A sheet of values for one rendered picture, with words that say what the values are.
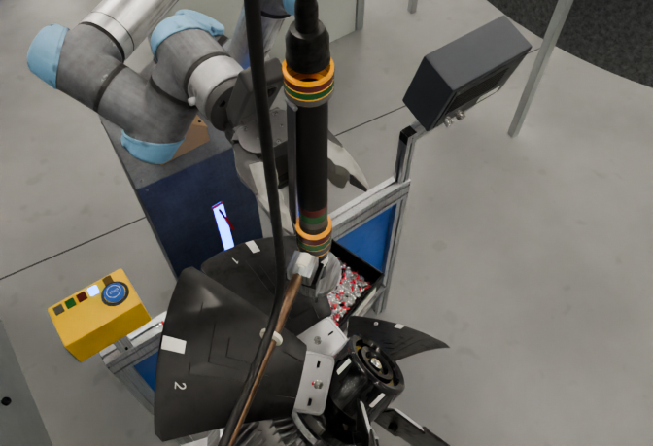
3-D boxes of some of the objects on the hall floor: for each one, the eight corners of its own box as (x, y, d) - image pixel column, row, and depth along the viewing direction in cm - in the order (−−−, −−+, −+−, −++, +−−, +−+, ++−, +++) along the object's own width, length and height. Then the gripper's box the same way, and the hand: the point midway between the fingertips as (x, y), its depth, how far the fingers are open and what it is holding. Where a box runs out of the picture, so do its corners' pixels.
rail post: (377, 315, 228) (396, 203, 164) (370, 307, 229) (388, 193, 165) (385, 309, 229) (407, 196, 165) (378, 302, 231) (398, 188, 167)
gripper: (285, 106, 76) (383, 211, 67) (185, 155, 71) (275, 277, 62) (280, 55, 69) (390, 165, 59) (169, 107, 64) (269, 236, 55)
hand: (326, 200), depth 59 cm, fingers open, 8 cm apart
